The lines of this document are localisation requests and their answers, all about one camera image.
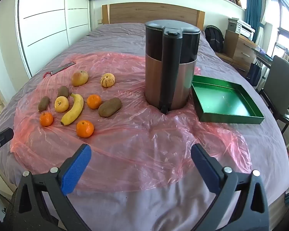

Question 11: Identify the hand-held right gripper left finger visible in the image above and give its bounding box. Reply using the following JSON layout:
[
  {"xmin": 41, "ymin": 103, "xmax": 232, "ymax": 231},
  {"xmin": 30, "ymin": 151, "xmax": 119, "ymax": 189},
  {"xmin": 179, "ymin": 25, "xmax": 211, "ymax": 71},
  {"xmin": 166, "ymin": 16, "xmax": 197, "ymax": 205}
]
[{"xmin": 13, "ymin": 144, "xmax": 92, "ymax": 231}]

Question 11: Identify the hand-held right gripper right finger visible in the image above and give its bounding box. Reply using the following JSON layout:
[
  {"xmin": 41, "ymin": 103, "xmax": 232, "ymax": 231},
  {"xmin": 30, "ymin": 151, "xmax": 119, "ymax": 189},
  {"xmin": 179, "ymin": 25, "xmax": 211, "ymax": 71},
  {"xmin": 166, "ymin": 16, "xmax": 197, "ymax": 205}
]
[{"xmin": 191, "ymin": 144, "xmax": 270, "ymax": 231}]

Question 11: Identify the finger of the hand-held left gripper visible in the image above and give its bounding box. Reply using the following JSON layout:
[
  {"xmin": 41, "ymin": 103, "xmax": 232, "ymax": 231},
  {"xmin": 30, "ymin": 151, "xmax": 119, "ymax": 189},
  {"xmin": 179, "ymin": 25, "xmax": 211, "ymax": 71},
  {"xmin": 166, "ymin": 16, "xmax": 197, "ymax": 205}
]
[{"xmin": 0, "ymin": 127, "xmax": 14, "ymax": 150}]

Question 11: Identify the orange mandarin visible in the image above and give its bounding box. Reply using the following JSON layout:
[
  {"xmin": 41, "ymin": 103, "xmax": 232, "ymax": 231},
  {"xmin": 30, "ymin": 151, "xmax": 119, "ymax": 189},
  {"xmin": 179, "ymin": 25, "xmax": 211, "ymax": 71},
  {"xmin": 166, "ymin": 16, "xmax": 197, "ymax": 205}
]
[
  {"xmin": 39, "ymin": 112, "xmax": 54, "ymax": 127},
  {"xmin": 87, "ymin": 94, "xmax": 103, "ymax": 110},
  {"xmin": 76, "ymin": 120, "xmax": 95, "ymax": 138}
]

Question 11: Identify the small brown kiwi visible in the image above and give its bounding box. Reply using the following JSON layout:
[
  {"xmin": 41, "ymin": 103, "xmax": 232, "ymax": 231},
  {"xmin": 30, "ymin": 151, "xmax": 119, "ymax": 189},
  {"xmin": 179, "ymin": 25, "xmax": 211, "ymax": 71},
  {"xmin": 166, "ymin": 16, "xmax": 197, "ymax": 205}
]
[
  {"xmin": 57, "ymin": 86, "xmax": 69, "ymax": 99},
  {"xmin": 38, "ymin": 96, "xmax": 51, "ymax": 112}
]

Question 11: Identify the yellow banana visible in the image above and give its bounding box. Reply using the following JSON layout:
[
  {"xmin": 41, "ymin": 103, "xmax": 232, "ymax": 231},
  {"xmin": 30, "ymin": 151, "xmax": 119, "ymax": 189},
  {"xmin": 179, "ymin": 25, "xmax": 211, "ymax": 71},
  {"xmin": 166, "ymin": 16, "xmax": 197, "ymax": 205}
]
[{"xmin": 60, "ymin": 93, "xmax": 84, "ymax": 126}]

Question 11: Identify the green tray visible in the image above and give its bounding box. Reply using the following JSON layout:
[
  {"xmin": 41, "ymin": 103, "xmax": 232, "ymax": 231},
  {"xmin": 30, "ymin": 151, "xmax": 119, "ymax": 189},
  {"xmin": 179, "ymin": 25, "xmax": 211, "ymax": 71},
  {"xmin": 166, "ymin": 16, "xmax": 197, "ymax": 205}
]
[{"xmin": 191, "ymin": 74, "xmax": 265, "ymax": 125}]

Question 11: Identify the large brown kiwi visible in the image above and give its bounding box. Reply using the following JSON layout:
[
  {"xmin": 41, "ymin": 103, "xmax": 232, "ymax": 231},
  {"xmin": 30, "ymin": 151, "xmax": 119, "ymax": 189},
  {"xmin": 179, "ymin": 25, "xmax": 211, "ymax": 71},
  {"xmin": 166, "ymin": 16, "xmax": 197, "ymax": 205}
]
[{"xmin": 98, "ymin": 97, "xmax": 122, "ymax": 118}]

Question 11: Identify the large reddish yellow apple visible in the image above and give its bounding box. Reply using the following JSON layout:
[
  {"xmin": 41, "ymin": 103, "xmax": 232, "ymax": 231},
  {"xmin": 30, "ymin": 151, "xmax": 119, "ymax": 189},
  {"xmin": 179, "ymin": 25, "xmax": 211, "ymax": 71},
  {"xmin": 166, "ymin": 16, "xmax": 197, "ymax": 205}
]
[{"xmin": 71, "ymin": 70, "xmax": 89, "ymax": 87}]

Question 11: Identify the striped yellow orange fruit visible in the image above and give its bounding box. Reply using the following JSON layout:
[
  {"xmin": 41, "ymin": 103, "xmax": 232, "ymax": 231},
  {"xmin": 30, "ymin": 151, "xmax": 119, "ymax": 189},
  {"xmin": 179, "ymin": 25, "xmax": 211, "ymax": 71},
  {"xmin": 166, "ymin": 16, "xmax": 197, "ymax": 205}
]
[{"xmin": 100, "ymin": 73, "xmax": 116, "ymax": 87}]

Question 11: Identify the purple bed cover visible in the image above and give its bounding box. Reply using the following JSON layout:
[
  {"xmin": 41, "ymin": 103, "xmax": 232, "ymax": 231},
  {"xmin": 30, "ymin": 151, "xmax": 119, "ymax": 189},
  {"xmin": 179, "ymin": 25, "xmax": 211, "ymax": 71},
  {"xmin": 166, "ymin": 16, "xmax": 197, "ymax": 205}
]
[{"xmin": 0, "ymin": 23, "xmax": 289, "ymax": 231}]

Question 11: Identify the pink plastic sheet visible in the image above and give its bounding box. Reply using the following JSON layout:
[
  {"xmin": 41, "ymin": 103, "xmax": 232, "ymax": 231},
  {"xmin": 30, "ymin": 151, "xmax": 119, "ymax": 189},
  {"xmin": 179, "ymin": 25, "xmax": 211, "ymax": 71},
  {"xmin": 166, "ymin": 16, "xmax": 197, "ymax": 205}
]
[{"xmin": 10, "ymin": 52, "xmax": 252, "ymax": 193}]

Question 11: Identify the knife with red loop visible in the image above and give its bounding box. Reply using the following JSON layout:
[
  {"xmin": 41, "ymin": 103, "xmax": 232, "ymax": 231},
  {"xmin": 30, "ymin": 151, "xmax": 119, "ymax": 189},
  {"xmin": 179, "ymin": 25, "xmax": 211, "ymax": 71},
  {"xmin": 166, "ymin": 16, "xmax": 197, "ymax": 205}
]
[{"xmin": 43, "ymin": 62, "xmax": 76, "ymax": 79}]

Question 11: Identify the copper and black electric kettle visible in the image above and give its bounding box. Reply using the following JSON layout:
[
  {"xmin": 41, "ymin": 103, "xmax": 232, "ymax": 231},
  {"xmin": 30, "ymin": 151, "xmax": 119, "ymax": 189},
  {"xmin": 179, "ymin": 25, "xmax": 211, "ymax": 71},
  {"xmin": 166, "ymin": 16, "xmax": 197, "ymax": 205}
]
[{"xmin": 144, "ymin": 20, "xmax": 201, "ymax": 114}]

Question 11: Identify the dark blue tote bag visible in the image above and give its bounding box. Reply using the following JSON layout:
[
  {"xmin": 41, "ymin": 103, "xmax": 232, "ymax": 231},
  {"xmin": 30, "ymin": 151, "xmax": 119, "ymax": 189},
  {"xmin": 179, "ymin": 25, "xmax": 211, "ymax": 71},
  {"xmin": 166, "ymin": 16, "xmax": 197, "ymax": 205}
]
[{"xmin": 246, "ymin": 61, "xmax": 263, "ymax": 86}]

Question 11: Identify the grey chair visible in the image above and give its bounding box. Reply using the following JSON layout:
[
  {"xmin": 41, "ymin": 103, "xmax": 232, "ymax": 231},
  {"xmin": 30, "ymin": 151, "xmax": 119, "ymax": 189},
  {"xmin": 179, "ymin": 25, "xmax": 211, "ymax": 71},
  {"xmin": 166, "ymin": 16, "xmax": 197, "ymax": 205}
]
[{"xmin": 258, "ymin": 55, "xmax": 289, "ymax": 135}]

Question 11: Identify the white wardrobe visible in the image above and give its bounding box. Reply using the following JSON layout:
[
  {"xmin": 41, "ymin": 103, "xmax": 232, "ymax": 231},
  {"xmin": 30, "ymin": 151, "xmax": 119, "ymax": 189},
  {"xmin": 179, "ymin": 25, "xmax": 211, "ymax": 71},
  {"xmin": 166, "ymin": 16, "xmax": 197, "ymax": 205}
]
[{"xmin": 0, "ymin": 0, "xmax": 91, "ymax": 82}]

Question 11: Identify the tall wooden dresser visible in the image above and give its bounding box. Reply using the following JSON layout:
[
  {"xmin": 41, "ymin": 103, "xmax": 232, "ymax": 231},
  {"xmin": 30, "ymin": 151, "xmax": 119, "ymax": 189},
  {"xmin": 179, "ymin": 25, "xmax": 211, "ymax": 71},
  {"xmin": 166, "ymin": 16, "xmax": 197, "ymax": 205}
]
[{"xmin": 223, "ymin": 29, "xmax": 258, "ymax": 65}]

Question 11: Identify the black backpack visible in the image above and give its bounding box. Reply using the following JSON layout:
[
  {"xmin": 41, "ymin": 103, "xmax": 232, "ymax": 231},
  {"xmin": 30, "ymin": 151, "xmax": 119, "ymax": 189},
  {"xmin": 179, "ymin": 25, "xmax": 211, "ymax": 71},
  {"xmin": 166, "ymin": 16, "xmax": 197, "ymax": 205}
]
[{"xmin": 204, "ymin": 25, "xmax": 225, "ymax": 53}]

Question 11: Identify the glass desk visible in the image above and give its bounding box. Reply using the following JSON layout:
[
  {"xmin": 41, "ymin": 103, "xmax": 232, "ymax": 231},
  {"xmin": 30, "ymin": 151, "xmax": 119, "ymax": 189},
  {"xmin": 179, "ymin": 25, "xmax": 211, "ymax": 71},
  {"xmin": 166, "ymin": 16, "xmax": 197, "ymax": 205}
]
[{"xmin": 252, "ymin": 44, "xmax": 275, "ymax": 60}]

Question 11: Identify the white printer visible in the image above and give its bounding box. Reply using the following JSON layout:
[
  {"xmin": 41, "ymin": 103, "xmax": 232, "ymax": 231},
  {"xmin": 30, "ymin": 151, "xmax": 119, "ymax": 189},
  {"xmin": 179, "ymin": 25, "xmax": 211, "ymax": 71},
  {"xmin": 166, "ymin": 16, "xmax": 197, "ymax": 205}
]
[{"xmin": 228, "ymin": 18, "xmax": 255, "ymax": 39}]

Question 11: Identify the wooden headboard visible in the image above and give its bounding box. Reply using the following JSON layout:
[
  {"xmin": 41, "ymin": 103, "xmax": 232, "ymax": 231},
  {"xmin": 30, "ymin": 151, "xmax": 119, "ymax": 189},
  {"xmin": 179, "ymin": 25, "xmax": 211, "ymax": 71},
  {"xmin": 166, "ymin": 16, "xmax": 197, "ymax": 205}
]
[{"xmin": 102, "ymin": 2, "xmax": 206, "ymax": 30}]

